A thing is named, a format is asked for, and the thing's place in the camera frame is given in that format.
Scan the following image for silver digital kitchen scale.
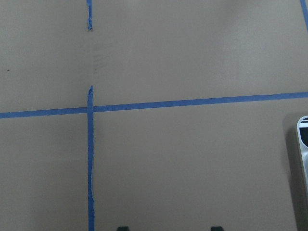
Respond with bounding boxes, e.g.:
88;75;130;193
295;115;308;223

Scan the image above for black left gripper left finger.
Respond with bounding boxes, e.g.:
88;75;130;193
116;226;130;231

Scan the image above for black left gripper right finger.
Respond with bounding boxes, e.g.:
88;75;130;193
210;226;223;231

